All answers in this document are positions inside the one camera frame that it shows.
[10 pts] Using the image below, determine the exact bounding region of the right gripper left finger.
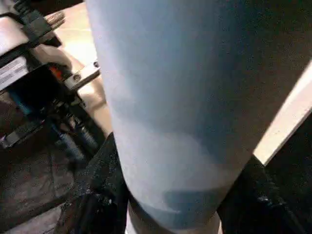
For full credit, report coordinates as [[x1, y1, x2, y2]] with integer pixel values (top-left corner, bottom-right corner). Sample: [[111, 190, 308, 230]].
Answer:
[[56, 132, 130, 234]]

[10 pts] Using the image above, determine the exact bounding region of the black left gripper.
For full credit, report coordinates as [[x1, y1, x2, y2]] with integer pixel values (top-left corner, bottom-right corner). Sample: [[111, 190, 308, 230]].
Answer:
[[0, 10, 102, 147]]

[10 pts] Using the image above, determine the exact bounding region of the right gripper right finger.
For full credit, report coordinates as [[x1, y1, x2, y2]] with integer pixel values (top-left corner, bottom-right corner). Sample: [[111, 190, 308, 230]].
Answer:
[[217, 156, 312, 234]]

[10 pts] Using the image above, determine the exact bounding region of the black work mat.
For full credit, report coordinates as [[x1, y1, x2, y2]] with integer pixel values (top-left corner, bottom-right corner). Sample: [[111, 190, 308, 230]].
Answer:
[[0, 0, 312, 234]]

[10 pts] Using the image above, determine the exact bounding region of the white plastic table leg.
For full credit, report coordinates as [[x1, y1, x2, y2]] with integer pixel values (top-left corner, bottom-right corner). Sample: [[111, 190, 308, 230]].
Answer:
[[85, 0, 259, 234]]

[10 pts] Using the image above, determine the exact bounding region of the white plastic table top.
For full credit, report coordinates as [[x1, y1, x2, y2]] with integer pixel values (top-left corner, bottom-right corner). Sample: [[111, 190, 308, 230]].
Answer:
[[49, 2, 312, 165]]

